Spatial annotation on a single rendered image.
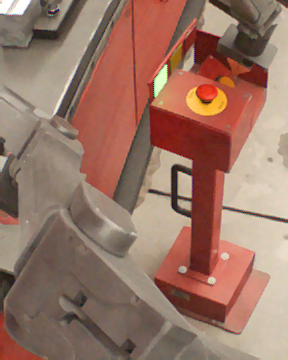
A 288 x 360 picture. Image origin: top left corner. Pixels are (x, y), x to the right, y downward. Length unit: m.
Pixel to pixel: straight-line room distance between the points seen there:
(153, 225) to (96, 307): 1.83
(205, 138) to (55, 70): 0.30
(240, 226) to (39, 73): 1.00
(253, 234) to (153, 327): 1.85
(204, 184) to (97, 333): 1.31
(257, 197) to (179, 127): 0.85
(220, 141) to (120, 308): 1.07
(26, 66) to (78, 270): 1.04
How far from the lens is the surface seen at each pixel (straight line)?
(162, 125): 1.55
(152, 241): 2.28
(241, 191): 2.37
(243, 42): 1.48
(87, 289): 0.48
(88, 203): 0.51
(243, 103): 1.53
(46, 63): 1.49
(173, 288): 2.08
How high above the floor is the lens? 1.94
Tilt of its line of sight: 55 degrees down
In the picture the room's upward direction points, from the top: straight up
